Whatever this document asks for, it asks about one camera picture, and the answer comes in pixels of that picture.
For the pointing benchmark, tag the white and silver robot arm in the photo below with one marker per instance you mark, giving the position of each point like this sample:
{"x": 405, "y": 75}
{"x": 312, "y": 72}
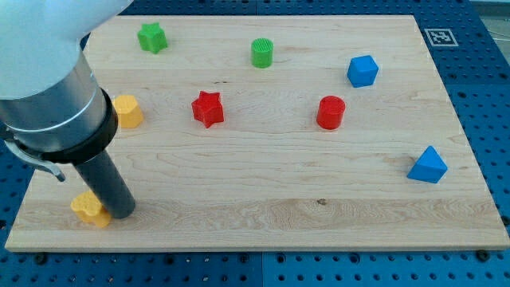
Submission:
{"x": 50, "y": 99}

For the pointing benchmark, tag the yellow hexagon block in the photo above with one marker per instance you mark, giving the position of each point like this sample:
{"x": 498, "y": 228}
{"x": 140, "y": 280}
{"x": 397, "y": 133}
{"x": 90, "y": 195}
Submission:
{"x": 128, "y": 111}

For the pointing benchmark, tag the yellow heart block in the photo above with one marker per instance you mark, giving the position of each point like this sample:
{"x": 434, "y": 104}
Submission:
{"x": 88, "y": 208}

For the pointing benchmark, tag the light wooden board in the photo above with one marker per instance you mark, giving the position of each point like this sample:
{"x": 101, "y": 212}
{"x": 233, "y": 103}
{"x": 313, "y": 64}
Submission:
{"x": 269, "y": 178}

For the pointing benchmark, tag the red star block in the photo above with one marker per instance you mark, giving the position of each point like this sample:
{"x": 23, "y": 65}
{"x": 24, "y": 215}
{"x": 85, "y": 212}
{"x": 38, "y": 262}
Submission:
{"x": 208, "y": 109}

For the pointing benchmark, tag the red cylinder block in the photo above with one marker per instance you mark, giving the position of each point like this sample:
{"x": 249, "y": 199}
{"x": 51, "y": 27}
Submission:
{"x": 330, "y": 112}

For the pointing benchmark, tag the green cylinder block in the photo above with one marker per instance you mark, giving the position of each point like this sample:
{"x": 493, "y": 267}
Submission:
{"x": 262, "y": 53}

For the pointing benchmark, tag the blue cube block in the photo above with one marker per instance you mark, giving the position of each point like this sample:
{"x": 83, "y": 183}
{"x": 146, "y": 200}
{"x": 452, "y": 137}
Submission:
{"x": 362, "y": 71}

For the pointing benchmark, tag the green star block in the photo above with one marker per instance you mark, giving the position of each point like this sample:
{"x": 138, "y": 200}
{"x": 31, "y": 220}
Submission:
{"x": 152, "y": 38}

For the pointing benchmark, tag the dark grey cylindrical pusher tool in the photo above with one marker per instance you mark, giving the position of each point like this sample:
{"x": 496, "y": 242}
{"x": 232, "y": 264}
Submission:
{"x": 104, "y": 180}

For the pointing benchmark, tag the blue triangular pyramid block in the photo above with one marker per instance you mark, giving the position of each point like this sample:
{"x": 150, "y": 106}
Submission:
{"x": 429, "y": 167}

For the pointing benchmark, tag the white fiducial marker tag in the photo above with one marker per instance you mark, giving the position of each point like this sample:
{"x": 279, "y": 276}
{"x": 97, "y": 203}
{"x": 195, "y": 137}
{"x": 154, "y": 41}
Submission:
{"x": 439, "y": 37}

